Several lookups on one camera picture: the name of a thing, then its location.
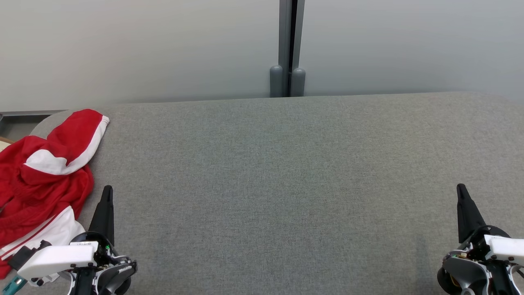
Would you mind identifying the grey partition post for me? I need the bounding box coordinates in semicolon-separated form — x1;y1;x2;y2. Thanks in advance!
278;0;305;98

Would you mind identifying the grey cylindrical post foot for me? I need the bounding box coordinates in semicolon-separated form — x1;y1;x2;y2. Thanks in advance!
291;68;306;97
269;65;284;98

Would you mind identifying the teal cable connector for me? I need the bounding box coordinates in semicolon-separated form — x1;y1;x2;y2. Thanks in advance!
0;275;26;295

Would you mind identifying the grey fabric sofa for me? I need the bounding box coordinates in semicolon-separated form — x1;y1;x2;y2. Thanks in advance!
0;91;524;295

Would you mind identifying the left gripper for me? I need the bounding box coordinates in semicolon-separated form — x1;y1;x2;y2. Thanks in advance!
68;185;138;295

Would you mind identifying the red and white jersey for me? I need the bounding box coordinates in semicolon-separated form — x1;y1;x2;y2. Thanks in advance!
0;109;110;280

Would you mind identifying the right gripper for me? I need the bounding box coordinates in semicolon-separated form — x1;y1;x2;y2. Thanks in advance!
437;184;524;295

